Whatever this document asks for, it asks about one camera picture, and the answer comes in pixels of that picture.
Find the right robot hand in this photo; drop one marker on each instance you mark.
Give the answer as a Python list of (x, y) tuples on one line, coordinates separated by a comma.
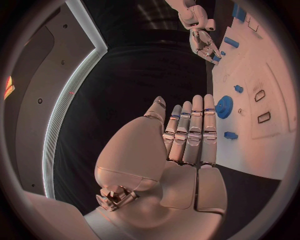
[(201, 43)]

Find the blue stepped plug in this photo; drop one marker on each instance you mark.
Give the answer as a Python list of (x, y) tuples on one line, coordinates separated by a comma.
[(230, 135)]

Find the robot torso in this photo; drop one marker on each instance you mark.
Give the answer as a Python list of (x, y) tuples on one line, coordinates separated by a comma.
[(68, 56)]

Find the white task board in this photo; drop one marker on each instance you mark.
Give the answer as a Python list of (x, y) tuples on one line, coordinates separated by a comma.
[(253, 90)]

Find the blue gear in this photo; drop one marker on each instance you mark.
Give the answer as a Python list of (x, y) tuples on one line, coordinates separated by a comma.
[(224, 106)]

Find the small blue peg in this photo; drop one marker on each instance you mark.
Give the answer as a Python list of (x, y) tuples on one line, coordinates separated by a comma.
[(223, 53)]

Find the blue cylinder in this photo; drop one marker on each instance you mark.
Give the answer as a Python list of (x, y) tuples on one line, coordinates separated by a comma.
[(231, 42)]

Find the blue block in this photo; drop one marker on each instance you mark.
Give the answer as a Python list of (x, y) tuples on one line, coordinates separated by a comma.
[(239, 12)]

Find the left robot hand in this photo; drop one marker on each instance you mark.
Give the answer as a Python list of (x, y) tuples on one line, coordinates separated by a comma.
[(143, 150)]

